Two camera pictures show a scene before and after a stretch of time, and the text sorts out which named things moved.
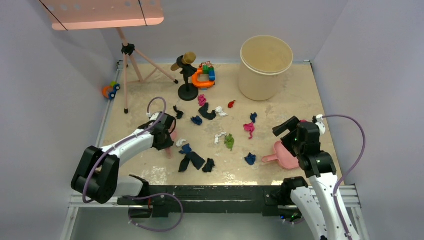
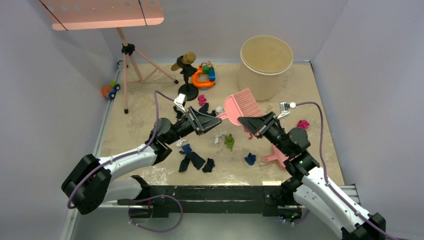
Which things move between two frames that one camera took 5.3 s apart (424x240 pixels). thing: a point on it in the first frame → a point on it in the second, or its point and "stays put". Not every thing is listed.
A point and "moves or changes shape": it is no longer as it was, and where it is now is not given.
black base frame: (267, 199) stays put
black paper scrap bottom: (209, 166) stays put
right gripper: (291, 124) → (252, 123)
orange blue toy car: (109, 91) stays put
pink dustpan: (284, 156) stays put
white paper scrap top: (219, 109) stays put
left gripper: (168, 143) → (202, 123)
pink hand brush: (174, 136) moves or changes shape
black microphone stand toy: (187, 92) stays put
